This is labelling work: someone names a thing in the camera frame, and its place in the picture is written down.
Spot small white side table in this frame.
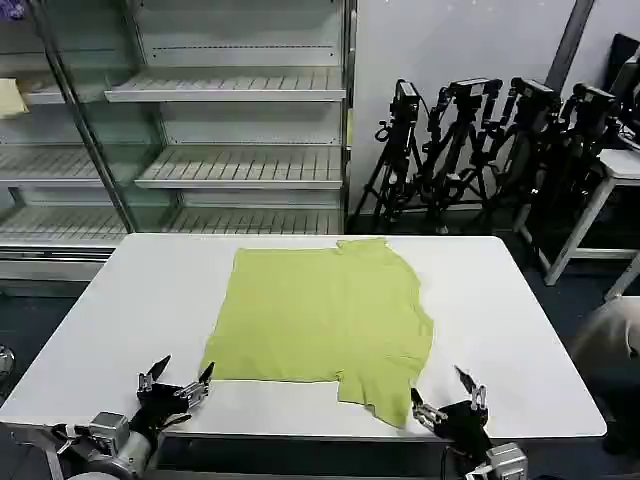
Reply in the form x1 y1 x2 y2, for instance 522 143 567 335
513 146 640 302

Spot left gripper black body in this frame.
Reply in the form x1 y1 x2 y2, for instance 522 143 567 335
135 382 194 432

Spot black tripod with camera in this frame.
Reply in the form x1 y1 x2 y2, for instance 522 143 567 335
534 81 621 241
422 76 505 229
492 76 564 236
348 78 430 234

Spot green shirt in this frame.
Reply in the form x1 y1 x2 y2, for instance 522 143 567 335
198 237 436 430

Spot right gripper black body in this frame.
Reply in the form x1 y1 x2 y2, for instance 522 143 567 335
433 399 495 452

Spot grey empty shelf rack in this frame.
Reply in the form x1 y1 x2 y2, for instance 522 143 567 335
0 0 359 269

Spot grey round object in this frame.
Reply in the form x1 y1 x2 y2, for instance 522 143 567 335
0 343 17 389

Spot person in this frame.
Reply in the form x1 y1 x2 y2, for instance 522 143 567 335
569 295 640 396

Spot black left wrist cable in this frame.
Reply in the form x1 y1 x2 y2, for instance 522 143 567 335
143 411 193 441

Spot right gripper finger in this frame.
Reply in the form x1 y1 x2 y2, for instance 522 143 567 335
453 364 490 411
409 386 442 429

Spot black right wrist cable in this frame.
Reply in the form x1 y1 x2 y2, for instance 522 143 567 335
441 441 487 476

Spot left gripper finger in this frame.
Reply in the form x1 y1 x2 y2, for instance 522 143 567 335
137 354 172 396
173 361 216 411

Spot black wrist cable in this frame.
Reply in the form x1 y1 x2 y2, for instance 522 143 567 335
441 441 487 476
143 411 193 441

